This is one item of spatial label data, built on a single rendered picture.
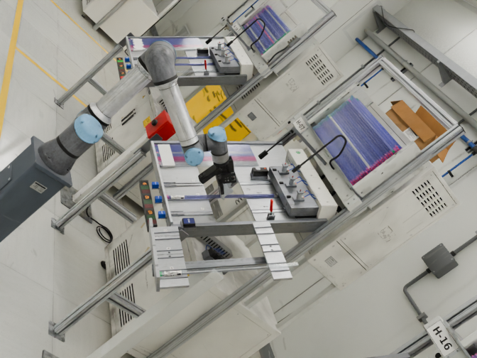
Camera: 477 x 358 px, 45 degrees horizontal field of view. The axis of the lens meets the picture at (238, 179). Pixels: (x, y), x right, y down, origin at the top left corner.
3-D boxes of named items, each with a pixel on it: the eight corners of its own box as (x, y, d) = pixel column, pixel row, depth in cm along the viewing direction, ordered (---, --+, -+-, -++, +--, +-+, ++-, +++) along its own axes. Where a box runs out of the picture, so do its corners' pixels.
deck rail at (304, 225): (169, 238, 243) (170, 226, 239) (168, 235, 244) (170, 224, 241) (324, 231, 263) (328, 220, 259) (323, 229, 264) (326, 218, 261)
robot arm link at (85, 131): (55, 138, 222) (80, 116, 219) (63, 128, 235) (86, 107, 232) (78, 160, 226) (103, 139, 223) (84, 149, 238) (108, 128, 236)
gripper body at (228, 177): (236, 183, 257) (233, 161, 250) (218, 188, 256) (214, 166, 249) (232, 174, 263) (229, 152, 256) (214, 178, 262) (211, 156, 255)
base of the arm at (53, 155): (39, 162, 221) (57, 145, 219) (36, 139, 232) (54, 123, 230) (69, 181, 231) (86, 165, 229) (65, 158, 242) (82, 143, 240)
